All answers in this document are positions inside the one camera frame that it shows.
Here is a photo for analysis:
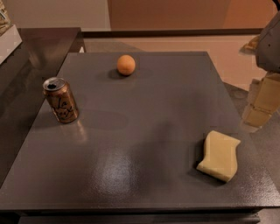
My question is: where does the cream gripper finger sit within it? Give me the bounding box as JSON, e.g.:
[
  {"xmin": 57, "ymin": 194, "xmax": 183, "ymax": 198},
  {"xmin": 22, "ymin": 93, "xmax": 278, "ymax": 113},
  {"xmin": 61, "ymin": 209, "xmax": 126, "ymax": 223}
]
[
  {"xmin": 244, "ymin": 36, "xmax": 260, "ymax": 51},
  {"xmin": 241, "ymin": 73, "xmax": 280, "ymax": 129}
]

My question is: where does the yellow sponge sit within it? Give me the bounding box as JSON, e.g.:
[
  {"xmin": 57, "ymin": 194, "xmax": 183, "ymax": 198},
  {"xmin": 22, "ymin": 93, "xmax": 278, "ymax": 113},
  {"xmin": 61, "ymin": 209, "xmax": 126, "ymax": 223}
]
[{"xmin": 196, "ymin": 130, "xmax": 241, "ymax": 182}]

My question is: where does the orange LaCroix can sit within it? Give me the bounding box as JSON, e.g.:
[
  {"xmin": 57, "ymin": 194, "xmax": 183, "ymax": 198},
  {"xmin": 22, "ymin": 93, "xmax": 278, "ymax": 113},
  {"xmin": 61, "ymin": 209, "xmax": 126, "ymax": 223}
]
[{"xmin": 43, "ymin": 77, "xmax": 79, "ymax": 123}]

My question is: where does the orange fruit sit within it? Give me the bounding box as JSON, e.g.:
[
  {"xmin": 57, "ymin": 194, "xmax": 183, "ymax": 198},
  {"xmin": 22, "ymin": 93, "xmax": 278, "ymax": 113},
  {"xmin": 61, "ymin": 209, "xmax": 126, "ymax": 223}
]
[{"xmin": 117, "ymin": 55, "xmax": 136, "ymax": 76}]

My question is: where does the white box on counter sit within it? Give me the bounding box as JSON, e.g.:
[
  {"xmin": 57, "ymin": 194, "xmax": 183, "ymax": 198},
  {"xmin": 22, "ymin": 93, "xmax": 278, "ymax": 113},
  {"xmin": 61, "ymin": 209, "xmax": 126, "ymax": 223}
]
[{"xmin": 0, "ymin": 8, "xmax": 23, "ymax": 65}]

